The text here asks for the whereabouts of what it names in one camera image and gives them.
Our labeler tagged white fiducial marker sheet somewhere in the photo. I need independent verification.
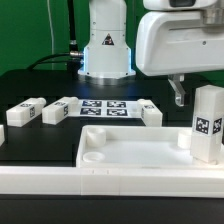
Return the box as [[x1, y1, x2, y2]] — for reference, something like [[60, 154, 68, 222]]
[[69, 99, 141, 118]]

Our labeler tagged black cable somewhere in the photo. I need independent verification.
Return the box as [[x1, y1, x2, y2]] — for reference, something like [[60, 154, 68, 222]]
[[27, 50, 85, 70]]

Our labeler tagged white desk top tray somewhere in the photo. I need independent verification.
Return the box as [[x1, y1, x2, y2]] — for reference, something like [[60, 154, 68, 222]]
[[76, 125, 224, 170]]

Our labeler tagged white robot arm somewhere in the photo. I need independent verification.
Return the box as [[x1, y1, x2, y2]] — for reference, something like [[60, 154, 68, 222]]
[[78, 0, 224, 106]]

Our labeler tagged white block left edge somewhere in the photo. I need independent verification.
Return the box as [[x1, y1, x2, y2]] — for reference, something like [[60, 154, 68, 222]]
[[0, 125, 5, 146]]

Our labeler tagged white front fence bar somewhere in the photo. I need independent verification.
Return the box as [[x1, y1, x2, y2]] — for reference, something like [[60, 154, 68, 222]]
[[0, 166, 224, 198]]

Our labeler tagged white cable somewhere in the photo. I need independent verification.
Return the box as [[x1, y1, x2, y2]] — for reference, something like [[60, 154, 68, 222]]
[[46, 0, 56, 70]]

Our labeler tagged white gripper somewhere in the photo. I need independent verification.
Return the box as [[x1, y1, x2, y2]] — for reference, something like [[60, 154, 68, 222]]
[[136, 11, 224, 107]]

